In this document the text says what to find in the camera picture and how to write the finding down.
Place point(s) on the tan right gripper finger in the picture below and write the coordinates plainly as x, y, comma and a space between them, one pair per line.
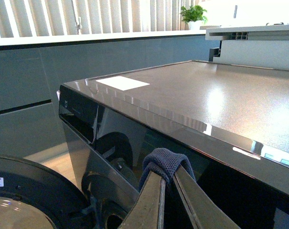
196, 209

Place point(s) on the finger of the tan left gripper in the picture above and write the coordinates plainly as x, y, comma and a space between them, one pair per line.
148, 211

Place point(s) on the navy blue polo shirt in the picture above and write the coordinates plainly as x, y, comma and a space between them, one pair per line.
165, 163

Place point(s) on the grey front-load washing machine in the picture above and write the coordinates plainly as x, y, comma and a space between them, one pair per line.
232, 122

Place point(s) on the washing machine door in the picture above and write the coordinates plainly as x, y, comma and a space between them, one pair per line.
100, 190

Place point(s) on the white sticker on washer top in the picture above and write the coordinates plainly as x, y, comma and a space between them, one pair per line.
122, 83

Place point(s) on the white counter cabinet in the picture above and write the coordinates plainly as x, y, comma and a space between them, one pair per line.
264, 46

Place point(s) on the green potted plant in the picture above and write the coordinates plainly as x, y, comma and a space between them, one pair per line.
194, 16

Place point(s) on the vertical window blinds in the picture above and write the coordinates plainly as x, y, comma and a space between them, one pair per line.
34, 18

